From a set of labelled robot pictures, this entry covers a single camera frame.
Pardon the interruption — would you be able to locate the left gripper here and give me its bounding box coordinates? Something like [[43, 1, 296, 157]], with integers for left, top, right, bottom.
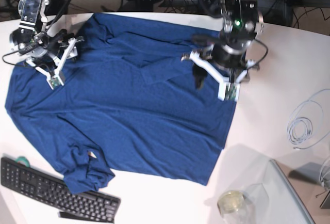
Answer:
[[191, 35, 249, 89]]

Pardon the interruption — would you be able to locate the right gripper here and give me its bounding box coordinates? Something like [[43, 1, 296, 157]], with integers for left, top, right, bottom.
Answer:
[[24, 29, 78, 66]]

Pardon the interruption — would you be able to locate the dark blue t-shirt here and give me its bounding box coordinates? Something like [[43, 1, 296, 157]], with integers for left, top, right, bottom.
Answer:
[[5, 13, 236, 194]]

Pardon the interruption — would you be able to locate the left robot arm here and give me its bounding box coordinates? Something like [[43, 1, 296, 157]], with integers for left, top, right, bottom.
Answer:
[[191, 0, 269, 90]]

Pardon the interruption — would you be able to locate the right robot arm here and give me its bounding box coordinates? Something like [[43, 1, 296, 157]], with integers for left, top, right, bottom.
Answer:
[[2, 0, 83, 74]]

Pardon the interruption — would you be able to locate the green tape roll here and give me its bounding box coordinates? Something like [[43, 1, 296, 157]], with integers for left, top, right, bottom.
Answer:
[[15, 156, 30, 167]]

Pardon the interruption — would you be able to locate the clear tape roll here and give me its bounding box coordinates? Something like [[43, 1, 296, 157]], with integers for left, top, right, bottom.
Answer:
[[217, 190, 245, 216]]

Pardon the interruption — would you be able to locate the black computer keyboard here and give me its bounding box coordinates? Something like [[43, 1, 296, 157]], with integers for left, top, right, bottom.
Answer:
[[1, 157, 121, 220]]

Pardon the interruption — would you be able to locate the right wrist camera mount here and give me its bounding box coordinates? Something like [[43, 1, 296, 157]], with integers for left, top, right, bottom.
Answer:
[[31, 36, 84, 90]]

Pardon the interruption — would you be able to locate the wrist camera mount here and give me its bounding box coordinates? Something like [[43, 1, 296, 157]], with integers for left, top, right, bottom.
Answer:
[[181, 47, 260, 102], [31, 36, 84, 90]]

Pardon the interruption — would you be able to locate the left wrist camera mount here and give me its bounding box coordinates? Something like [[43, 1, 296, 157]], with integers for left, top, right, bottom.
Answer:
[[181, 47, 260, 102]]

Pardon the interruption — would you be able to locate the light blue coiled cable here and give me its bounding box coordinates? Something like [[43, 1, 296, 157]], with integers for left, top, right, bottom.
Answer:
[[287, 88, 330, 150]]

